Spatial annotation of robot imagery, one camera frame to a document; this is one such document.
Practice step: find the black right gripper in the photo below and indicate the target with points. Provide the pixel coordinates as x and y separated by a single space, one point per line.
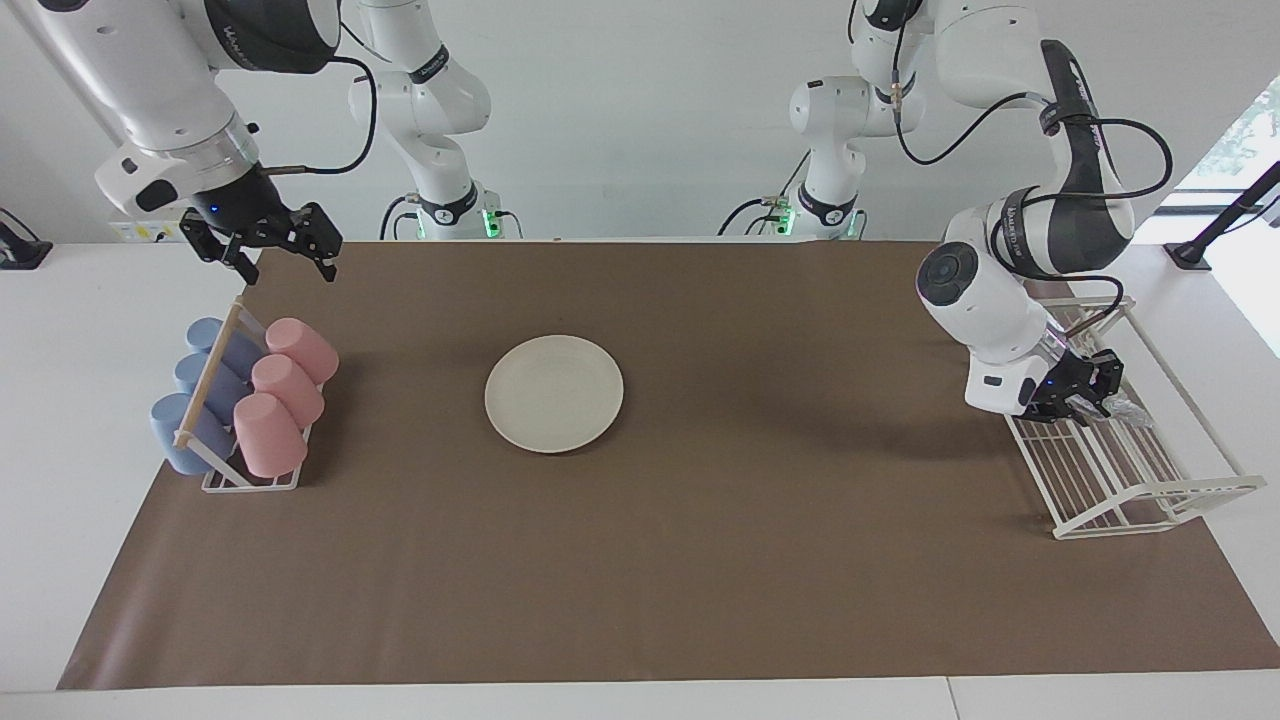
235 205

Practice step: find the brown paper table mat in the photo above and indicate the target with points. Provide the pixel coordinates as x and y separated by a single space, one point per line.
700 560

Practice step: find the pink plastic cup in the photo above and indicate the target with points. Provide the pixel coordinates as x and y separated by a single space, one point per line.
268 438
288 390
303 348

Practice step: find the cream round plate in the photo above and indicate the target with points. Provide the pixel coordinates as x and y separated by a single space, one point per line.
554 394

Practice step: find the bright window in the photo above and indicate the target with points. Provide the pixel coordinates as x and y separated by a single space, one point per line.
1255 120

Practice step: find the cup rack with wooden bar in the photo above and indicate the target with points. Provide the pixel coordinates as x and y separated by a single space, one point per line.
205 395

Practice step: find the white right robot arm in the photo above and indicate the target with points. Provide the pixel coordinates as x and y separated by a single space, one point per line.
150 80

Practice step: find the silver foil packet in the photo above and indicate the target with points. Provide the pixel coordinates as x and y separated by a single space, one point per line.
1130 412

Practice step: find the black table clamp mount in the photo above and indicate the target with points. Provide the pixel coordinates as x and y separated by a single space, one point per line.
25 255

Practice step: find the black stand arm with base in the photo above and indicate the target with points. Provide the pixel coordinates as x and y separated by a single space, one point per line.
1190 252

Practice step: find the blue plastic cup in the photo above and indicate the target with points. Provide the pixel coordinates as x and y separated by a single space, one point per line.
205 335
200 380
180 435

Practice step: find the white wall outlet box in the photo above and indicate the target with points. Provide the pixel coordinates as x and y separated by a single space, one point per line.
140 232

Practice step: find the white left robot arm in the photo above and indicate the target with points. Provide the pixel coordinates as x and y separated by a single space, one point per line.
985 310

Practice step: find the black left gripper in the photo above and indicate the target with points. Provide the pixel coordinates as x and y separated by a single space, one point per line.
1060 390

